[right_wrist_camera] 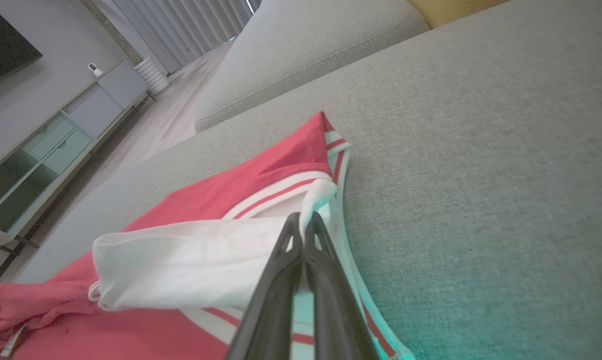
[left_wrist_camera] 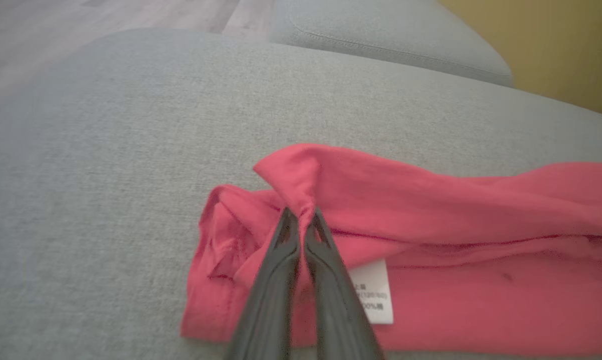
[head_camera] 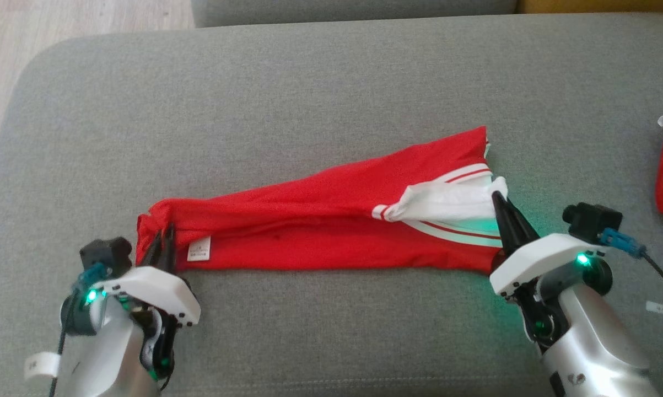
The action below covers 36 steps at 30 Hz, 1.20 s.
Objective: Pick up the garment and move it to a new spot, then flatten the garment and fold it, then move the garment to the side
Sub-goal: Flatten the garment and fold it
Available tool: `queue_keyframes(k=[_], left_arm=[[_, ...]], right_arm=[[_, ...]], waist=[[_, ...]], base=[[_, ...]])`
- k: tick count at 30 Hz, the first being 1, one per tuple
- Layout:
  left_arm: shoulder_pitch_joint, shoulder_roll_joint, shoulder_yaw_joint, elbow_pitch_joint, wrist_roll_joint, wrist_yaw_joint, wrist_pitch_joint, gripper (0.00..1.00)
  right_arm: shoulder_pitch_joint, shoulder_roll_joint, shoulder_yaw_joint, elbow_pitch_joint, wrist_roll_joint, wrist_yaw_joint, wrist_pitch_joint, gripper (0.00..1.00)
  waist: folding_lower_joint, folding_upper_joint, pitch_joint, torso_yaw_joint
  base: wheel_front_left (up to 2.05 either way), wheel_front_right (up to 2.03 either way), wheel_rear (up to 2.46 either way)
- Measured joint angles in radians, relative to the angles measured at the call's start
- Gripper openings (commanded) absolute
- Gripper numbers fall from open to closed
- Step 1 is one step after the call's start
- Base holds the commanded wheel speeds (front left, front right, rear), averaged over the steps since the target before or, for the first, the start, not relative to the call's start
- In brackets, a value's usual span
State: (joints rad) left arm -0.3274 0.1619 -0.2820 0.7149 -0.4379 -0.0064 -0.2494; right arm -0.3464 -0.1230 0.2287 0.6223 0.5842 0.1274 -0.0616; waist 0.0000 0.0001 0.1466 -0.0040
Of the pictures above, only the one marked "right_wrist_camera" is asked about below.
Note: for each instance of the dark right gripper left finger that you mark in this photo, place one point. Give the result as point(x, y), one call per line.
point(275, 300)

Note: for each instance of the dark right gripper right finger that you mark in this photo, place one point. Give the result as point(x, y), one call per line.
point(336, 310)

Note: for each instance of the red white sports shorts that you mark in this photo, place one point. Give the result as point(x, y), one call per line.
point(180, 260)

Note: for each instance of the grey sofa seat cushion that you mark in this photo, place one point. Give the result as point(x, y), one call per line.
point(481, 175)

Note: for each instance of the white ribbed cylinder appliance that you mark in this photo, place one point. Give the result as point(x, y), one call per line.
point(152, 75)

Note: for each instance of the grey sofa back cushion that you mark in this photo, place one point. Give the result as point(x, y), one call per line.
point(306, 45)

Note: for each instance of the grey white tv cabinet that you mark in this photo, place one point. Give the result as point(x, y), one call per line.
point(65, 135)

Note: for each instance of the grey pleated curtain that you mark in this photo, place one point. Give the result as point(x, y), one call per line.
point(190, 25)

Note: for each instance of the yellow sofa cushion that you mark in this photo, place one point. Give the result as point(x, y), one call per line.
point(451, 10)

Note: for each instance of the black television screen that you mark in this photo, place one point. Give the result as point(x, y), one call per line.
point(3, 45)

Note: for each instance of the small white security camera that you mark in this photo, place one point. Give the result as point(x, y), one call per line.
point(95, 69)

